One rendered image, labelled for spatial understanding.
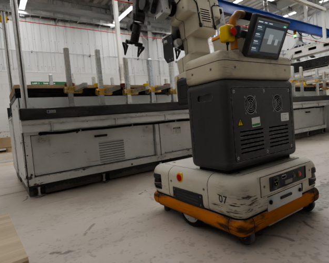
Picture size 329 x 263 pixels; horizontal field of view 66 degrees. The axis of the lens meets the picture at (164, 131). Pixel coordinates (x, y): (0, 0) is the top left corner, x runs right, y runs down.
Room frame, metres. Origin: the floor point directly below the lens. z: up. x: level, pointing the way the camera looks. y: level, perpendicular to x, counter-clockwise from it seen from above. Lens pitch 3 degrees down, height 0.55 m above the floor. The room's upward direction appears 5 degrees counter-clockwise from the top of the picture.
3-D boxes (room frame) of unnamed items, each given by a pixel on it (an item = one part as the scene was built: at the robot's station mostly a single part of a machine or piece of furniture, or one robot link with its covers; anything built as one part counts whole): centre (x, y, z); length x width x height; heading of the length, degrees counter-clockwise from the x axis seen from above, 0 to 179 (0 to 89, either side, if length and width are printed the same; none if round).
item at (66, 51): (1.99, 0.71, 0.92); 0.04 x 0.04 x 0.48; 34
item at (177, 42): (1.64, -0.18, 0.99); 0.28 x 0.16 x 0.22; 124
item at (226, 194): (1.40, -0.34, 0.16); 0.67 x 0.64 x 0.25; 34
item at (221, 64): (1.32, -0.39, 0.59); 0.55 x 0.34 x 0.83; 124
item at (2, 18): (2.73, 1.59, 1.25); 0.15 x 0.08 x 1.10; 124
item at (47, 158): (3.67, -0.80, 0.44); 5.10 x 0.69 x 0.87; 124
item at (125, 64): (2.27, 0.29, 0.88); 0.04 x 0.04 x 0.48; 34
